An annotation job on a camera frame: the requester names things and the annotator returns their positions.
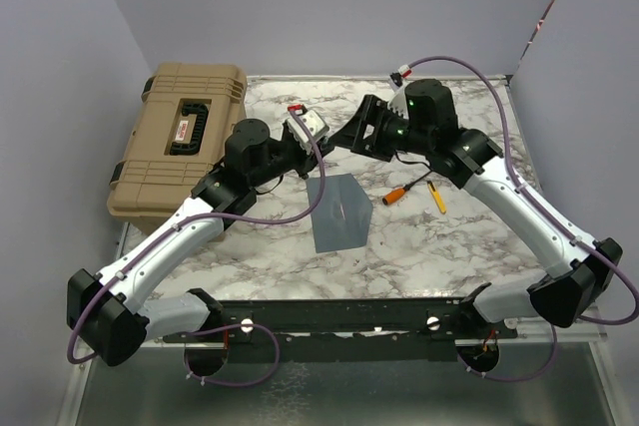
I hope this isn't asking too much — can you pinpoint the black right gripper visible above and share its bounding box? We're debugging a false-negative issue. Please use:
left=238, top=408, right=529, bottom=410
left=328, top=94, right=432, bottom=163

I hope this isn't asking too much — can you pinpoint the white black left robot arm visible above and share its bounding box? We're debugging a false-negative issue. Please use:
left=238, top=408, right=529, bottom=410
left=66, top=106, right=332, bottom=366

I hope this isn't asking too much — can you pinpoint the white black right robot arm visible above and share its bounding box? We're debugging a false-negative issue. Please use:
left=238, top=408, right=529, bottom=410
left=330, top=79, right=622, bottom=337

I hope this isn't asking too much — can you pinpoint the yellow utility knife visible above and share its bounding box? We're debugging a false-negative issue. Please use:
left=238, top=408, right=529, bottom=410
left=427, top=181, right=447, bottom=214

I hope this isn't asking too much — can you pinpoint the tan plastic tool case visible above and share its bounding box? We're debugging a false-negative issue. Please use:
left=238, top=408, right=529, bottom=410
left=107, top=63, right=248, bottom=235

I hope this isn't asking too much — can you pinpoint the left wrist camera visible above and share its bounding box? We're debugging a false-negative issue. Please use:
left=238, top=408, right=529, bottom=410
left=286, top=104, right=329, bottom=154

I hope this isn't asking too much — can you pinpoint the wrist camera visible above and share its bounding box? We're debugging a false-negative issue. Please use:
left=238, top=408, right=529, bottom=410
left=387, top=65, right=412, bottom=118
left=286, top=104, right=329, bottom=154

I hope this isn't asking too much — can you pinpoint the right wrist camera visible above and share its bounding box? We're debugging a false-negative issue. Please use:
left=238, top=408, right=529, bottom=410
left=387, top=65, right=412, bottom=118

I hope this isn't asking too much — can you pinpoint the orange handled screwdriver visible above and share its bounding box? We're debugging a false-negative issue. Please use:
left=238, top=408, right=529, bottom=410
left=381, top=171, right=431, bottom=206

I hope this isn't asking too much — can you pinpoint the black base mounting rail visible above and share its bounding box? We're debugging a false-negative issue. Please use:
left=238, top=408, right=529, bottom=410
left=164, top=297, right=517, bottom=362

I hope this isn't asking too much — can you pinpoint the aluminium extrusion rail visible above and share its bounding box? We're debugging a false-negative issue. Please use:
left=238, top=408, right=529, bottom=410
left=515, top=318, right=608, bottom=343

